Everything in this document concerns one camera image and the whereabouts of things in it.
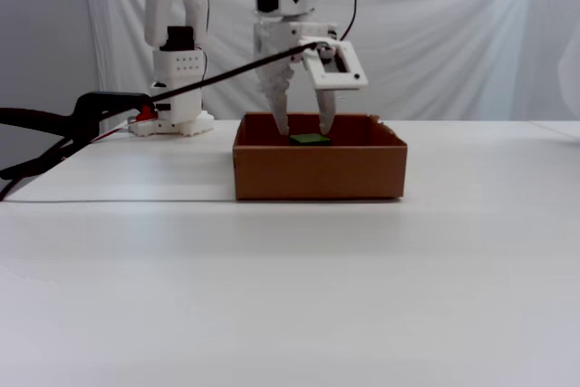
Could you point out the green wooden cube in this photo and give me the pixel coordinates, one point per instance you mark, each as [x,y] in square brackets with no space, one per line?
[310,139]

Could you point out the brown cardboard box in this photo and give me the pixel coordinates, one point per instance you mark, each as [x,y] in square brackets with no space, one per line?
[317,171]

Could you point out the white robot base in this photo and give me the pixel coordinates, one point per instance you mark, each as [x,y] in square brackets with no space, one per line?
[195,124]

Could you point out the black table clamp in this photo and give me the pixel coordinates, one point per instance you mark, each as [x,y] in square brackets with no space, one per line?
[90,110]

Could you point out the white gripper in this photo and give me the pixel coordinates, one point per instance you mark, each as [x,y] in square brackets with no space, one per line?
[275,43]

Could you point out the white cloth backdrop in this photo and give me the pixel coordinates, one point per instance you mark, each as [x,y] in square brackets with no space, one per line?
[453,42]

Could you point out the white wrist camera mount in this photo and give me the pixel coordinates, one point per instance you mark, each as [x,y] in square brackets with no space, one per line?
[337,81]

